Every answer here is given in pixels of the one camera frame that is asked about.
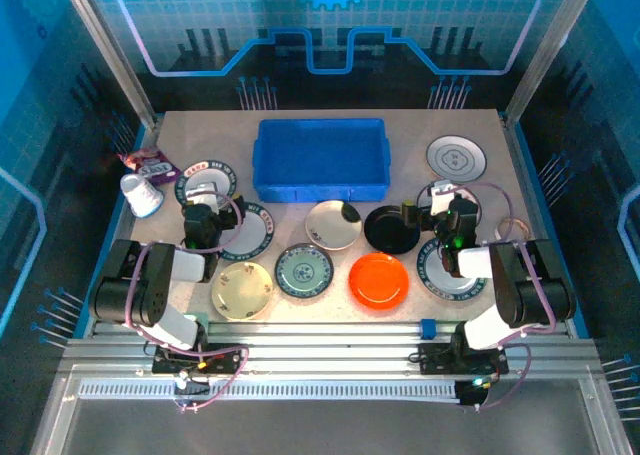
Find glossy black plate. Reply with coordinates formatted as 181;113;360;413
363;205;422;255

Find grey patterned plate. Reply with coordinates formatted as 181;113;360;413
425;134;488;184

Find orange plastic plate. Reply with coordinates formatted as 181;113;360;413
348;252;411;310

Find cream plate small flowers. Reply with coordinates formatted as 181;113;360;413
210;261;275;322

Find blue plastic bin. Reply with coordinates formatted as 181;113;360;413
252;118;392;204

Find clear tape roll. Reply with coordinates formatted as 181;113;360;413
494;217;530;241

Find purple snack packet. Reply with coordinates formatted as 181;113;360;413
118;146;184;186

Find white plate dark floral sprig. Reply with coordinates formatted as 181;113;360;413
305;199;363;252

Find blue table edge trim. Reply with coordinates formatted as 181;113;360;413
73;123;151;339
512;119;590;339

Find blue patterned ceramic plate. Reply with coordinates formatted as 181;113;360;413
274;243;335;300

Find grey metal base panel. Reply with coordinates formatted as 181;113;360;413
29;397;634;455

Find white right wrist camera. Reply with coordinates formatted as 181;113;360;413
428;179;459;216

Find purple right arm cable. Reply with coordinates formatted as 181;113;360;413
439;182;559;412

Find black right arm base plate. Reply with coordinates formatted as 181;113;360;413
418;342;510;376

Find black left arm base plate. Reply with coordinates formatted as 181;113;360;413
151;343;250;376

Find aluminium table rail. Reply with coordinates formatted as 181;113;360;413
64;319;601;376

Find white slotted cable duct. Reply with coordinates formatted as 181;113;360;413
78;379;461;402

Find aluminium frame post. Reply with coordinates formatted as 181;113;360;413
504;0;601;126
57;0;159;129

